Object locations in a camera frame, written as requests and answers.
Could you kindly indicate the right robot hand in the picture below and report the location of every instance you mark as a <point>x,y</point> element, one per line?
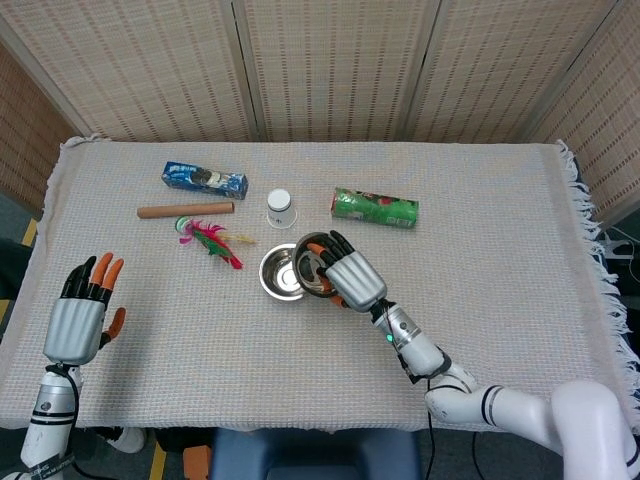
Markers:
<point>355,280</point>

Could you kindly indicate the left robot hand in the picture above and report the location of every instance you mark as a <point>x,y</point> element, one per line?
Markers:
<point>75,327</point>

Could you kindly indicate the metal bowl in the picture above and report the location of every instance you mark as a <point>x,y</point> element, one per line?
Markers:
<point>306,267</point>
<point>282,297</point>
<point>280,272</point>

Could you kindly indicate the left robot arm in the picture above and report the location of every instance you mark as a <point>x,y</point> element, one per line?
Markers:
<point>50,410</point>

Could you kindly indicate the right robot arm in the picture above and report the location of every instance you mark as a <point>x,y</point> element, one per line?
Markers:
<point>420,350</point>

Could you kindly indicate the green chips can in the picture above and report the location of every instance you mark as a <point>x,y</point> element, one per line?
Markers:
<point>375,207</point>

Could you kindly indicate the white paper cup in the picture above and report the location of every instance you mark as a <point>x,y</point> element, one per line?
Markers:
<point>280,207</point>

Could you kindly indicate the white shoe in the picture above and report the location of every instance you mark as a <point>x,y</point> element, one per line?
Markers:
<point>127,440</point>

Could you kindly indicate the beige woven tablecloth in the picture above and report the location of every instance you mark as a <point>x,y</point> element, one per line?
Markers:
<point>250,350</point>

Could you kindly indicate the colourful feather shuttlecock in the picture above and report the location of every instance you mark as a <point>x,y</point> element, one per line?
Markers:
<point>217,247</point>

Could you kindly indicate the brown cardboard tube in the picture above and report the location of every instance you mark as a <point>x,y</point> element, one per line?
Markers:
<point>185,210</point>

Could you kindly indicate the orange block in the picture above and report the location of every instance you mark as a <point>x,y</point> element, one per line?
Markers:
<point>197,460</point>

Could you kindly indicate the blue base block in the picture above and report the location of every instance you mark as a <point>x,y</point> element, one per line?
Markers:
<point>310,455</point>

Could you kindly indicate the blue cookie box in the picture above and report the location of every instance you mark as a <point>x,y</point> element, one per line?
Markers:
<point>200,180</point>

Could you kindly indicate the woven folding screen panel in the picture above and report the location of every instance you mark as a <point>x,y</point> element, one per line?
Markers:
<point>140,65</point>
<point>335,65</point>
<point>605,125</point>
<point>500,65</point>
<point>25,140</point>

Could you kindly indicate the white metal stand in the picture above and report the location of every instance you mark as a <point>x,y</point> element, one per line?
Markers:
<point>612,249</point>

